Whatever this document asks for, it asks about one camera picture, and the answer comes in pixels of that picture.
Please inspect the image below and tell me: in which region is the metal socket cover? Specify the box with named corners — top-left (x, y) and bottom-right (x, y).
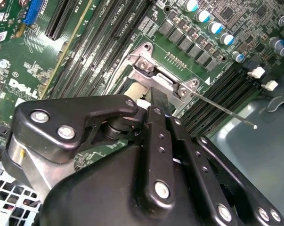
top-left (129, 65), bottom-right (181, 104)

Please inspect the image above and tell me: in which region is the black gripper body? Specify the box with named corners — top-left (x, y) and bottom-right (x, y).
top-left (38, 145), bottom-right (213, 226)

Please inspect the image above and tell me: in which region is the wire locking lever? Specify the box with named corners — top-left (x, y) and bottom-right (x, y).
top-left (192, 91), bottom-right (258, 129)

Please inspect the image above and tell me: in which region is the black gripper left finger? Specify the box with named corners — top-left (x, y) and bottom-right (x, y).
top-left (1, 87), bottom-right (178, 212)

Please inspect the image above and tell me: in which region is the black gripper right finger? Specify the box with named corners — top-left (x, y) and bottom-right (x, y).
top-left (169, 117), bottom-right (284, 226)

